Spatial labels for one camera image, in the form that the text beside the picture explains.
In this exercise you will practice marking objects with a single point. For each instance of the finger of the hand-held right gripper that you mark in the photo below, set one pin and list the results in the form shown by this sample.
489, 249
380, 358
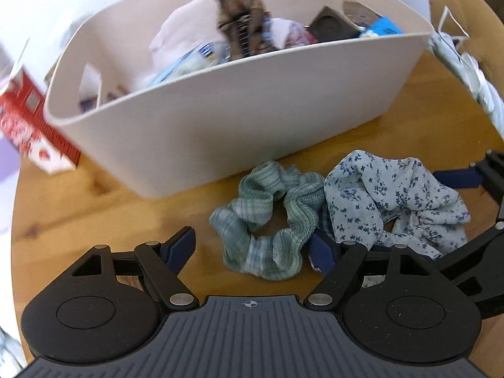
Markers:
488, 256
456, 179

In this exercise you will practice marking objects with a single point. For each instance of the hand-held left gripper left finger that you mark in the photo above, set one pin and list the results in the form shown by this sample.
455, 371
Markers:
181, 246

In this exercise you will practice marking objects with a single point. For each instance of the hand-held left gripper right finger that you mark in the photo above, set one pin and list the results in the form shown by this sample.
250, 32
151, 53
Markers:
323, 252

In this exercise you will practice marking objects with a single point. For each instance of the green plaid scrunchie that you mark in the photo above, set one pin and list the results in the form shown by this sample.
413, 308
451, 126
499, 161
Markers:
236, 212

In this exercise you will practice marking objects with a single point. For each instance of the blue floral scrunchie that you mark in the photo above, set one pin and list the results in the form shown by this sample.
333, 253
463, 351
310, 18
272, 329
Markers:
374, 189

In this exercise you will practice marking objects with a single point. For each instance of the pink plastic storage bin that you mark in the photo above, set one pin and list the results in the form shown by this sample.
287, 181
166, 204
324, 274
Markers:
236, 126

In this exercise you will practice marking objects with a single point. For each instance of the blue cartoon box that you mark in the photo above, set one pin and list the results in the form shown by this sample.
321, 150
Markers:
384, 27

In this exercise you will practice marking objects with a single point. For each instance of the blue white packet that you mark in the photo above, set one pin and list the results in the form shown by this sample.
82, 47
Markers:
185, 65

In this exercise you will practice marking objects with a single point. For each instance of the small black box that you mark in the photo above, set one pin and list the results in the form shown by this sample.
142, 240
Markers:
327, 27

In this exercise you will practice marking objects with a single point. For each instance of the beige fluffy sock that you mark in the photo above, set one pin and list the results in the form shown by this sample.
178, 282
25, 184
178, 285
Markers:
181, 23

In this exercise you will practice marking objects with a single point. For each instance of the brown leopard scrunchie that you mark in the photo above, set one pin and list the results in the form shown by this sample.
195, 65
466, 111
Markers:
236, 4

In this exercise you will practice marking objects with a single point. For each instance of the wooden desktop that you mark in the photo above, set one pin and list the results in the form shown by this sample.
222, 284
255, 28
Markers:
413, 126

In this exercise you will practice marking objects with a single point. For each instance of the light blue striped cloth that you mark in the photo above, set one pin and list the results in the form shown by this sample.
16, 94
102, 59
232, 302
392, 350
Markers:
492, 104

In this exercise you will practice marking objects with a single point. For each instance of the white clothes hanger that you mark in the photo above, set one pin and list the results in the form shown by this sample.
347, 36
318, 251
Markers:
478, 82

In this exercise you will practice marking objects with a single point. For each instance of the brown capybara plush toy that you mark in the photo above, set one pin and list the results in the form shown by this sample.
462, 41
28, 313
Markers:
464, 8

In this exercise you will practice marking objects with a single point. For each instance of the red milk carton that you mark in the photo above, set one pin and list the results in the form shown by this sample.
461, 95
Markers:
35, 138

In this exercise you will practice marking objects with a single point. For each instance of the lilac bed headboard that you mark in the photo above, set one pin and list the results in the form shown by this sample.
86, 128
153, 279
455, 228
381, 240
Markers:
8, 189

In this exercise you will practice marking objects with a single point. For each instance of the printed white bed sheet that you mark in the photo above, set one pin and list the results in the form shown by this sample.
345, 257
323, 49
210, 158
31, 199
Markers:
10, 350

